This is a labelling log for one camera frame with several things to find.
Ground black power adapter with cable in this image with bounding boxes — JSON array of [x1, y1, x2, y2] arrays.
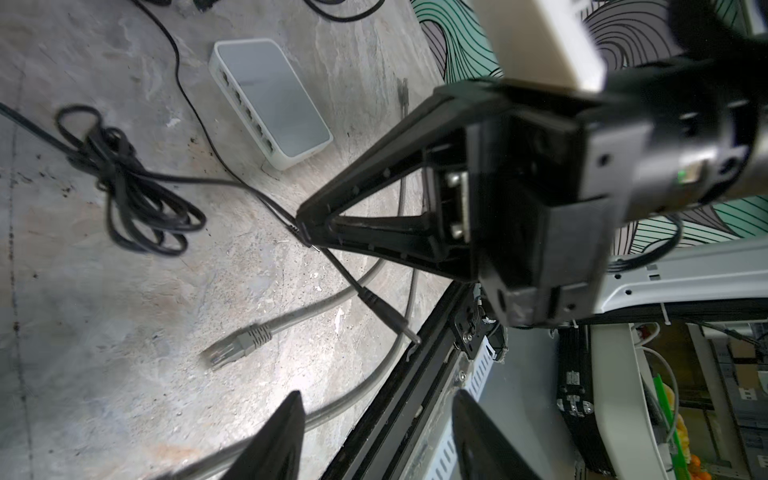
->
[[0, 103, 422, 346]]

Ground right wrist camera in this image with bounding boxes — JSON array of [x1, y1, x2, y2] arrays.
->
[[472, 0, 607, 93]]

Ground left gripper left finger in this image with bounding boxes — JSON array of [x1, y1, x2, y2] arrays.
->
[[222, 391, 306, 480]]

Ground white slotted cable duct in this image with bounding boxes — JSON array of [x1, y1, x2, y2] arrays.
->
[[411, 337, 496, 479]]

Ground white network switch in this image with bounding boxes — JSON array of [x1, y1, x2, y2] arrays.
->
[[209, 38, 334, 171]]

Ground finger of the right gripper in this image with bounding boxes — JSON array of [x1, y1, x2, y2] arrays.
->
[[299, 212, 477, 282], [296, 81, 510, 231]]

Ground grey ethernet cable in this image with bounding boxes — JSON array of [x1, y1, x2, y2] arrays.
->
[[155, 173, 421, 480]]

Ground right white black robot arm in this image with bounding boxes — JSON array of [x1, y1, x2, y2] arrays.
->
[[297, 1, 767, 479]]

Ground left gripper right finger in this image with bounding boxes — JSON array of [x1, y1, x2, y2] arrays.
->
[[451, 389, 539, 480]]

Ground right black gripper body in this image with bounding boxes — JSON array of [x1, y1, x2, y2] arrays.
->
[[422, 81, 654, 327]]

